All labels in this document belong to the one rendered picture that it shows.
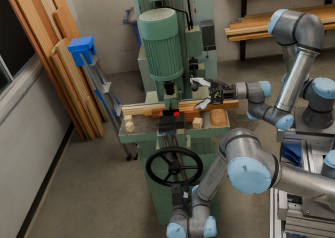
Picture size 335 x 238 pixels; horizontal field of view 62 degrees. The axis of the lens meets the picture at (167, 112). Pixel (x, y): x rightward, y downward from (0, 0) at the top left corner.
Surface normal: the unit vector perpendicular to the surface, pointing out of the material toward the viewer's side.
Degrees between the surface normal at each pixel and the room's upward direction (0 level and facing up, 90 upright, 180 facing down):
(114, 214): 0
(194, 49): 90
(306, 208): 0
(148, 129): 0
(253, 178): 86
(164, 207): 90
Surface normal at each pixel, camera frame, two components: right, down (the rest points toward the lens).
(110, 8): -0.04, 0.61
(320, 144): -0.14, -0.79
